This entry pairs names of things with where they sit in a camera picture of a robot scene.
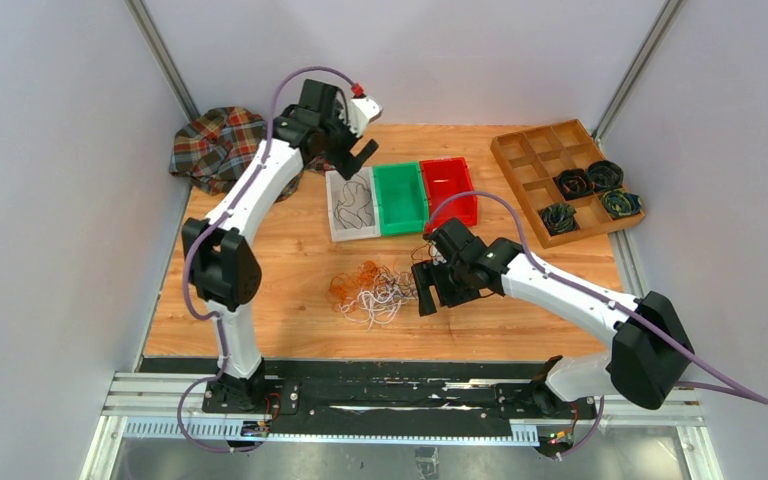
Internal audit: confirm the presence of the red plastic bin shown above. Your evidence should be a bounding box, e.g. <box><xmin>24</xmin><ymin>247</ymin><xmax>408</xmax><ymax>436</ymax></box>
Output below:
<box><xmin>419</xmin><ymin>157</ymin><xmax>478</xmax><ymax>233</ymax></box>

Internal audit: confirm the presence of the plaid cloth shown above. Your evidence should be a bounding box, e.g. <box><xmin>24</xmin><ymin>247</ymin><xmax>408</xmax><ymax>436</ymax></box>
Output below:
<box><xmin>169</xmin><ymin>105</ymin><xmax>326</xmax><ymax>202</ymax></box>

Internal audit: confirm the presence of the black cable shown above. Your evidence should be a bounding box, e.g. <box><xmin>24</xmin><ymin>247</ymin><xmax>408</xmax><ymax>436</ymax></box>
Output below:
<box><xmin>334</xmin><ymin>168</ymin><xmax>375</xmax><ymax>231</ymax></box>
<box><xmin>377</xmin><ymin>241</ymin><xmax>445</xmax><ymax>299</ymax></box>

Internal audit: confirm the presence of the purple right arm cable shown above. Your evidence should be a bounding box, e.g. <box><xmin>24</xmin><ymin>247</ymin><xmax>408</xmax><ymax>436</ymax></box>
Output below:
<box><xmin>423</xmin><ymin>190</ymin><xmax>768</xmax><ymax>458</ymax></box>

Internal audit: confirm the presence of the white plastic bin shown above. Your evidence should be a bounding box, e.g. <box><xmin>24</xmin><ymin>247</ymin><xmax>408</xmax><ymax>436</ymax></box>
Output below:
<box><xmin>325</xmin><ymin>167</ymin><xmax>381</xmax><ymax>242</ymax></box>

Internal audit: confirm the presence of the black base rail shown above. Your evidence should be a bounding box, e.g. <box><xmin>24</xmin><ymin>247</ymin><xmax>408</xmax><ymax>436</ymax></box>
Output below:
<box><xmin>202</xmin><ymin>359</ymin><xmax>597</xmax><ymax>438</ymax></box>

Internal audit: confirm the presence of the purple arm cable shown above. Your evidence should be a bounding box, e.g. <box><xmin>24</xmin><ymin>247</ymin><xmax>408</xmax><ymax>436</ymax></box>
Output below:
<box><xmin>423</xmin><ymin>190</ymin><xmax>768</xmax><ymax>458</ymax></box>
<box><xmin>177</xmin><ymin>66</ymin><xmax>367</xmax><ymax>455</ymax></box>

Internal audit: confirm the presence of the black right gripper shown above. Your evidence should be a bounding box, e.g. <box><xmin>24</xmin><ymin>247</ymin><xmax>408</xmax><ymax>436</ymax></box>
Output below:
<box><xmin>412</xmin><ymin>257</ymin><xmax>480</xmax><ymax>317</ymax></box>

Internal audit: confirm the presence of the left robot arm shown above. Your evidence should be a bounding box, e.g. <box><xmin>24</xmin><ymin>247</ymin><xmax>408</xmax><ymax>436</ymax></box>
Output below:
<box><xmin>182</xmin><ymin>79</ymin><xmax>382</xmax><ymax>413</ymax></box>

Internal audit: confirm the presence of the rolled dark sock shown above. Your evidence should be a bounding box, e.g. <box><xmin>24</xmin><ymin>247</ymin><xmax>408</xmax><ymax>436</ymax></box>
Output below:
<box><xmin>586</xmin><ymin>159</ymin><xmax>624</xmax><ymax>193</ymax></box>
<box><xmin>538</xmin><ymin>202</ymin><xmax>579</xmax><ymax>236</ymax></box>
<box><xmin>599</xmin><ymin>188</ymin><xmax>642</xmax><ymax>220</ymax></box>
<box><xmin>553</xmin><ymin>168</ymin><xmax>595</xmax><ymax>200</ymax></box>

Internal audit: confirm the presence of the wooden compartment tray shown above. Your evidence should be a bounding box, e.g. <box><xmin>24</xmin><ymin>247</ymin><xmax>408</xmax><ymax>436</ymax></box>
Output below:
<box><xmin>490</xmin><ymin>119</ymin><xmax>645</xmax><ymax>248</ymax></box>

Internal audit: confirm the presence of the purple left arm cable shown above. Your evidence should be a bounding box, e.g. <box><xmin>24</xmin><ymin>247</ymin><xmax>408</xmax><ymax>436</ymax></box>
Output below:
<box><xmin>177</xmin><ymin>66</ymin><xmax>367</xmax><ymax>455</ymax></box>

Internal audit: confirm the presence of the green plastic bin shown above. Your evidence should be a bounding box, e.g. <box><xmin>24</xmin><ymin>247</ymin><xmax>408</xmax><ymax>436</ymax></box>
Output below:
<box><xmin>372</xmin><ymin>162</ymin><xmax>429</xmax><ymax>236</ymax></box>

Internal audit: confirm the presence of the orange cable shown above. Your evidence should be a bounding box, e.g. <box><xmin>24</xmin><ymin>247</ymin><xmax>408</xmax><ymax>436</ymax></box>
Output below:
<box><xmin>328</xmin><ymin>260</ymin><xmax>392</xmax><ymax>315</ymax></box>

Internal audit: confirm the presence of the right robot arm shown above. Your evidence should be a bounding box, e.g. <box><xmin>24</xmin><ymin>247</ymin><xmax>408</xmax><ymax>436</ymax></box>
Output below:
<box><xmin>411</xmin><ymin>219</ymin><xmax>692</xmax><ymax>417</ymax></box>

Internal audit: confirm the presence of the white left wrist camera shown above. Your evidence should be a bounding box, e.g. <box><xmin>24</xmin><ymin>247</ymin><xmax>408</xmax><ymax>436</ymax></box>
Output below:
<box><xmin>347</xmin><ymin>96</ymin><xmax>383</xmax><ymax>138</ymax></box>

